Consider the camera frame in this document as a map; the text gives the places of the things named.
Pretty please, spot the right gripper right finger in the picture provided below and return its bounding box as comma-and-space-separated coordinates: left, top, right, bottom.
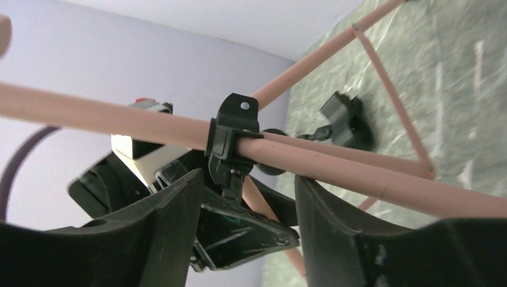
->
294, 176, 506, 286

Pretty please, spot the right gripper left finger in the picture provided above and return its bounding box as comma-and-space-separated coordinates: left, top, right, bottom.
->
1, 169, 204, 286

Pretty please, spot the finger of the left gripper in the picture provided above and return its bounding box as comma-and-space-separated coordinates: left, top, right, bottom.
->
67, 152, 151, 218
190, 178, 300, 272

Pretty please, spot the pink music stand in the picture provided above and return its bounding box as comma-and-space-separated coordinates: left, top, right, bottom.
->
0, 0, 507, 282

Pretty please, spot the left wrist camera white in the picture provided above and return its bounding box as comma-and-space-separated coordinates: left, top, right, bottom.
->
111, 97, 191, 187

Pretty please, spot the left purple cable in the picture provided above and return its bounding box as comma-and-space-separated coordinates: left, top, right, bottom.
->
0, 125, 60, 222

